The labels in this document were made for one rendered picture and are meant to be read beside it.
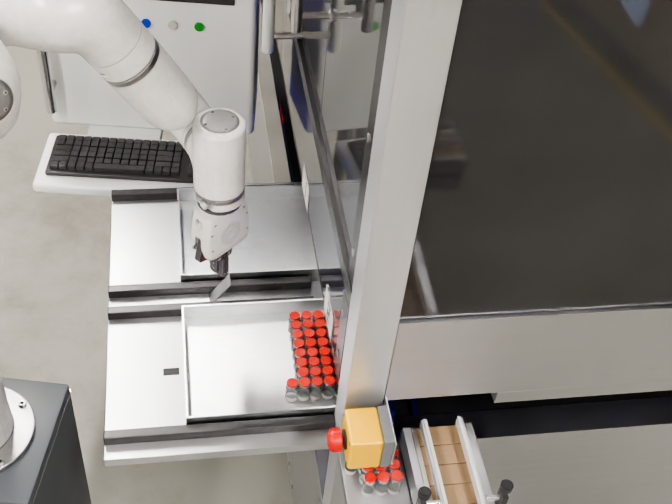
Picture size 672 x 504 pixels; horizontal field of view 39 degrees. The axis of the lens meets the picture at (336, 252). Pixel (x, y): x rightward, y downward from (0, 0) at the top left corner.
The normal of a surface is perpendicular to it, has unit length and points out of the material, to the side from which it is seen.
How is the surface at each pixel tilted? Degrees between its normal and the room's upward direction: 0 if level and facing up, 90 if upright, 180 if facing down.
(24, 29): 99
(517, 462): 90
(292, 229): 0
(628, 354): 90
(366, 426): 0
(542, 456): 90
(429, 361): 90
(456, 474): 0
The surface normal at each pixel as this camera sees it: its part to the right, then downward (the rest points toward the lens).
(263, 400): 0.08, -0.71
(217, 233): 0.69, 0.54
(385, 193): 0.14, 0.71
